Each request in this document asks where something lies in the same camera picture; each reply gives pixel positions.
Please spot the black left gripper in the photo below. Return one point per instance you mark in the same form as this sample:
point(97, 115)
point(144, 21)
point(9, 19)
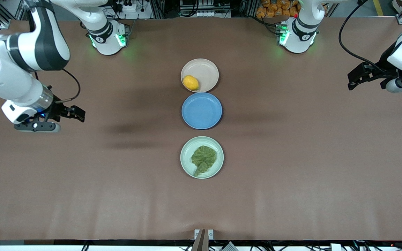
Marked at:
point(383, 70)

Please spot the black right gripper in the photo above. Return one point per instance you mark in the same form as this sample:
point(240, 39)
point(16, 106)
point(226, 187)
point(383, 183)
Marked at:
point(57, 111)

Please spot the yellow lemon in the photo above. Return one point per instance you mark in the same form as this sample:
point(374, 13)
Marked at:
point(191, 82)

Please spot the green lettuce leaf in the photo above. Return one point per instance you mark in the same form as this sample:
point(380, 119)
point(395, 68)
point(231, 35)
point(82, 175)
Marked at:
point(203, 158)

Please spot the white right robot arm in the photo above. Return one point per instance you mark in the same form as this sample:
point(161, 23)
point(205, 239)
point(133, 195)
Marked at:
point(19, 83)

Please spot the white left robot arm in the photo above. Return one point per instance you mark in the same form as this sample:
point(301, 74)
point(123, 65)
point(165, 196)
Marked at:
point(300, 31)

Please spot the orange packaged items pile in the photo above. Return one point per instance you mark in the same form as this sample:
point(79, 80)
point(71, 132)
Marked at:
point(274, 8)

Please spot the light green plate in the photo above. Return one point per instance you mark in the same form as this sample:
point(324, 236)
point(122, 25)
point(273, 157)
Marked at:
point(187, 157)

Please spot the white power strip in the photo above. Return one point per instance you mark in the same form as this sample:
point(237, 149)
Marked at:
point(129, 7)

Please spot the blue plate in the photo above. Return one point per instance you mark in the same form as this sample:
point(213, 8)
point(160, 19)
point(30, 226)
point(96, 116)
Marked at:
point(201, 111)

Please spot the beige plate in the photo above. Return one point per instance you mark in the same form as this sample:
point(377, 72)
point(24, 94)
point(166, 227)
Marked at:
point(206, 71)

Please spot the white metal bracket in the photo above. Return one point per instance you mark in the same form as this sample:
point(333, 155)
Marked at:
point(196, 234)
point(210, 234)

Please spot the brown mount post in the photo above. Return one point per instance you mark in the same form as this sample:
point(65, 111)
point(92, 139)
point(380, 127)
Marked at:
point(201, 242)

